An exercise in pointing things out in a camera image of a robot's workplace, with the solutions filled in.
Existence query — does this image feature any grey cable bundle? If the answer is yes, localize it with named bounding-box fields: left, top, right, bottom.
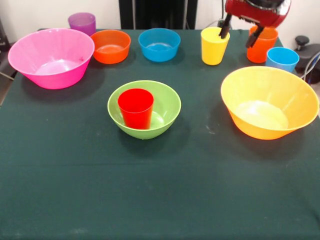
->
left=301, top=52, right=320, bottom=87

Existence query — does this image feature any green plastic bowl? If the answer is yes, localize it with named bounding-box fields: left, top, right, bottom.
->
left=107, top=80, right=182, bottom=140

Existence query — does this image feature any pink plastic bowl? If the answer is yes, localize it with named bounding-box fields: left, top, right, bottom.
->
left=7, top=27, right=96, bottom=90

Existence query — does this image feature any yellow plastic bowl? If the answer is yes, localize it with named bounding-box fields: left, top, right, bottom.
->
left=220, top=65, right=320, bottom=141

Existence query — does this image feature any dark green tablecloth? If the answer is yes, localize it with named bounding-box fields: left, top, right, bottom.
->
left=0, top=28, right=320, bottom=240

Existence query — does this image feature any orange plastic cup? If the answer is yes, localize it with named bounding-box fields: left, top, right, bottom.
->
left=246, top=24, right=279, bottom=64

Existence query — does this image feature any blue plastic bowl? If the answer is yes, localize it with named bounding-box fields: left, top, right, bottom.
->
left=138, top=27, right=182, bottom=63

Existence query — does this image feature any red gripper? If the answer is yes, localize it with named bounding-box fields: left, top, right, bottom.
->
left=218, top=0, right=292, bottom=49

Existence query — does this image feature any yellow plastic cup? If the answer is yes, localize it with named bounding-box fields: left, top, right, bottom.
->
left=200, top=26, right=231, bottom=66

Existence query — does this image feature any orange plastic bowl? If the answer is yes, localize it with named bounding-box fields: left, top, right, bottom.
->
left=90, top=29, right=132, bottom=65

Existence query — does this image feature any purple plastic cup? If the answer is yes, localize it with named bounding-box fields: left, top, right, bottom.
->
left=67, top=12, right=97, bottom=37

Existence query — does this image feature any blue plastic cup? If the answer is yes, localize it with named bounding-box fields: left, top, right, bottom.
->
left=265, top=46, right=300, bottom=74

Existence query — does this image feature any red plastic cup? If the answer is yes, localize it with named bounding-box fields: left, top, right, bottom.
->
left=117, top=87, right=155, bottom=130

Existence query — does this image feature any black wall cable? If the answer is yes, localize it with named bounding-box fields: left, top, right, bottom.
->
left=207, top=0, right=234, bottom=30

